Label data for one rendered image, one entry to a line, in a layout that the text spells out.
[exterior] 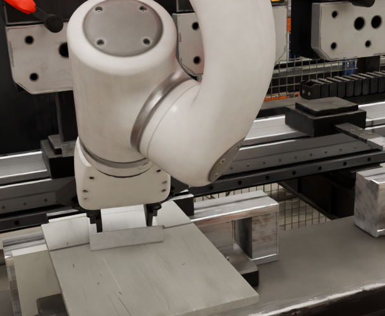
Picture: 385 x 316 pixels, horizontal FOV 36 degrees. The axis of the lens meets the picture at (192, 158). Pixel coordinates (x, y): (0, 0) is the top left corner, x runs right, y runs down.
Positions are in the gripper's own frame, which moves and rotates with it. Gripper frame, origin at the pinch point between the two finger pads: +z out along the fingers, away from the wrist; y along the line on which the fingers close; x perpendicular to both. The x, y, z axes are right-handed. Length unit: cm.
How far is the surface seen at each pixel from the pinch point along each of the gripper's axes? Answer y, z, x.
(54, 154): 8.8, 18.4, -20.9
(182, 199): -8.8, 8.3, -5.1
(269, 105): -37, 38, -40
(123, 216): -0.2, 5.2, -2.0
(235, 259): -15.7, 13.9, 2.7
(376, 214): -40.8, 17.0, -2.8
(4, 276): 45, 194, -71
